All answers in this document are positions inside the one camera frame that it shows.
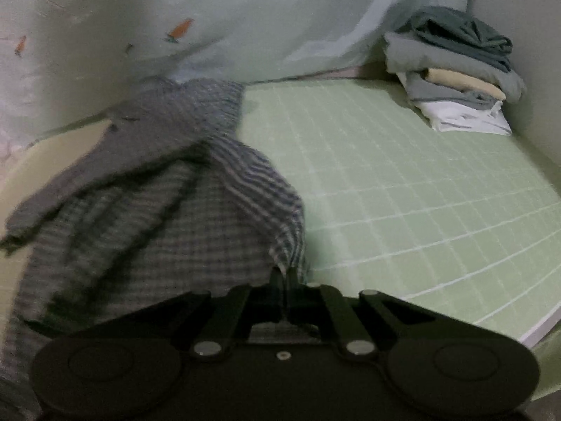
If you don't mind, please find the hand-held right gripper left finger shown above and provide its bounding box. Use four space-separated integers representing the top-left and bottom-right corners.
127 267 289 358

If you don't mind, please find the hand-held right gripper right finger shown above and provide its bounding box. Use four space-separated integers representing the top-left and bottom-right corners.
287 272 448 358

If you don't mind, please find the beige folded garment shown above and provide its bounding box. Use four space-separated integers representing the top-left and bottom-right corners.
426 67 508 101

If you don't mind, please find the light grey folded garment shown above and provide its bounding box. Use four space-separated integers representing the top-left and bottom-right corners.
397 71 501 111

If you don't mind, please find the blue checked shirt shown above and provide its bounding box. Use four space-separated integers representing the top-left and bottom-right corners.
0 76 313 421

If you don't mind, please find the dark teal folded garment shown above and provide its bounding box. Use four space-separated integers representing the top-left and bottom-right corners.
411 6 514 71

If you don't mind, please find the green grid mat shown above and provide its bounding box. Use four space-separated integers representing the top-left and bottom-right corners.
0 76 561 348

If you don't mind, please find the carrot printed white sheet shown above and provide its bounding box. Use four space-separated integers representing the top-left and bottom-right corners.
0 0 476 150

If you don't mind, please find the white folded garment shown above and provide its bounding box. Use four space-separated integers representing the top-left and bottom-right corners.
415 99 513 136

